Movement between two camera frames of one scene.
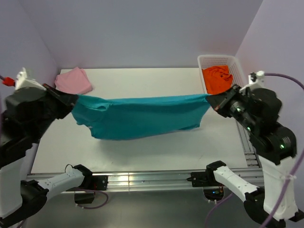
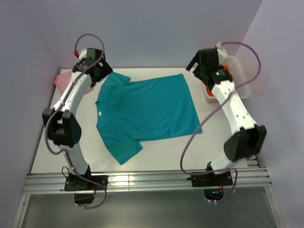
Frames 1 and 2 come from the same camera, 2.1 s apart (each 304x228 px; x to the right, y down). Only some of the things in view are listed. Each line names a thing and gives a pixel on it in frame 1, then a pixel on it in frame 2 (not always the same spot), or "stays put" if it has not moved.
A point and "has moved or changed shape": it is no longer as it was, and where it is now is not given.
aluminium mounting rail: (149, 180) stays put
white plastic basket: (235, 70) stays put
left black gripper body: (55, 109) -> (104, 71)
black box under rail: (84, 198) stays put
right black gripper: (218, 101) -> (196, 60)
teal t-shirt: (106, 118) has moved or changed shape
